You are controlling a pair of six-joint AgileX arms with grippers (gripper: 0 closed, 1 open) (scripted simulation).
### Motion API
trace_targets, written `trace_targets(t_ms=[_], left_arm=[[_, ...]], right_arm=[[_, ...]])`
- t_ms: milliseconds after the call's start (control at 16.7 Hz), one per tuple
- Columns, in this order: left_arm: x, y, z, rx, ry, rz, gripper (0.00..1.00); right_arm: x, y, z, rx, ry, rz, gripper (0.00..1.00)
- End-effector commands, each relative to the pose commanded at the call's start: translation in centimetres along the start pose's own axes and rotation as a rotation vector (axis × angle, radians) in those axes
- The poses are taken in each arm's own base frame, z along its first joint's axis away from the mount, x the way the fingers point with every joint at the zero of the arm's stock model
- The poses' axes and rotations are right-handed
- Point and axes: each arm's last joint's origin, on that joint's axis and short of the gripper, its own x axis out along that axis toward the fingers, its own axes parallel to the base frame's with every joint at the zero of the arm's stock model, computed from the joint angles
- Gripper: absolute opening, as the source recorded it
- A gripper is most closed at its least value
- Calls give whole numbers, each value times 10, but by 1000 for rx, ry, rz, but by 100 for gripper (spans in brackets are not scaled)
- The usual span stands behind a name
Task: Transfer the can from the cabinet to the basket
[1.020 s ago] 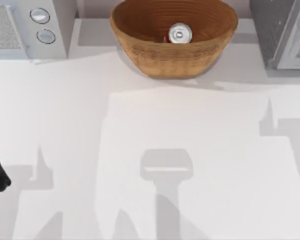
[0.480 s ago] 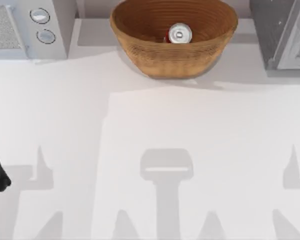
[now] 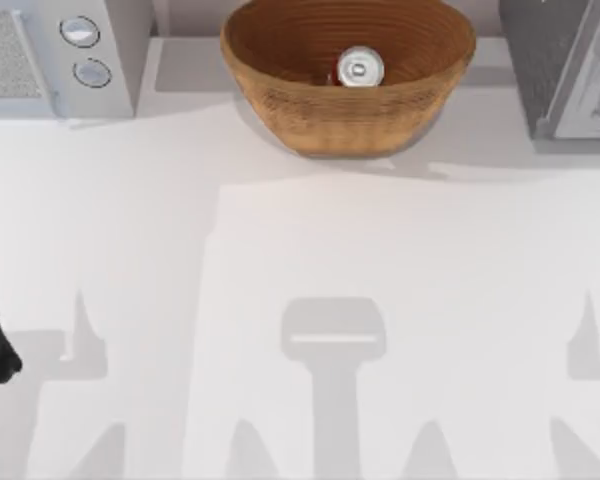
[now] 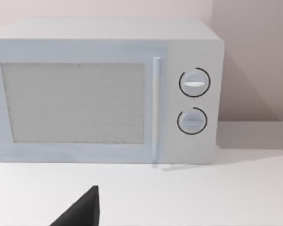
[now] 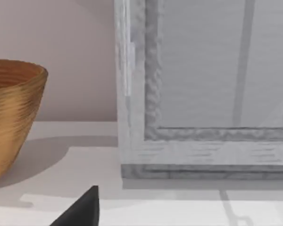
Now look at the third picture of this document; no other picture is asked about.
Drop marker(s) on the brown woven basket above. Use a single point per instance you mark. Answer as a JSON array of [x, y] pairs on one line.
[[345, 115]]

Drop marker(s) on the red and white can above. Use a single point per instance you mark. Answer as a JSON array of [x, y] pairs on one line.
[[359, 67]]

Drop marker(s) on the grey cabinet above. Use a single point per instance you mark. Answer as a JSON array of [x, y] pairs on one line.
[[540, 60]]

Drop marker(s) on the pale microwave oven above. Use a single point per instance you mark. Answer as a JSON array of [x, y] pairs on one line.
[[115, 55]]

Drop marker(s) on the large microwave knob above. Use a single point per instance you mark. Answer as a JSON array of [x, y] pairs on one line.
[[79, 31]]

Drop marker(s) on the small microwave knob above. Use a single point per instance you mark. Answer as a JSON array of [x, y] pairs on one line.
[[92, 71]]

